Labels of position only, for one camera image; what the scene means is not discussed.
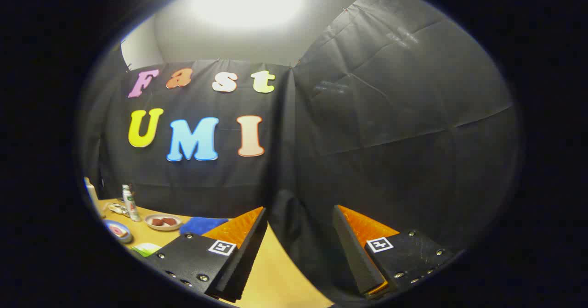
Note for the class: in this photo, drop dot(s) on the blue round plate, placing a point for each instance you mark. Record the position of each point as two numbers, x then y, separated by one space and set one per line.
110 225

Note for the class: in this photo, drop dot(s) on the white rhombic plate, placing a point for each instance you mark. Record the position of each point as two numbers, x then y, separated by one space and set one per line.
146 246

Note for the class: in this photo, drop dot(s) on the blue folded towel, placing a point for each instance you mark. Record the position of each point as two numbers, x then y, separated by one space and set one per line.
200 225

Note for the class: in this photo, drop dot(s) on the brown meat piece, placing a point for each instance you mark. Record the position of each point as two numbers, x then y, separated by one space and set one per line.
169 221
157 222

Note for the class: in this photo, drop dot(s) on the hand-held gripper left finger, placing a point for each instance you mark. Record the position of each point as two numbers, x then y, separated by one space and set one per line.
245 253

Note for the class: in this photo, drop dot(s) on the white plastic drink bottle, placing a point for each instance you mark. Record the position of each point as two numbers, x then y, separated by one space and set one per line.
131 204

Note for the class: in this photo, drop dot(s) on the round white meat plate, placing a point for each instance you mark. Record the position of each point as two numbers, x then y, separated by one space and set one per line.
163 227

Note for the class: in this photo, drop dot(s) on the black backdrop cloth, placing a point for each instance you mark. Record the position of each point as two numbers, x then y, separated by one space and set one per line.
367 115

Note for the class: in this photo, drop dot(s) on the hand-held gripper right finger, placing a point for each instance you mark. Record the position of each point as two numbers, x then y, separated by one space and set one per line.
351 248

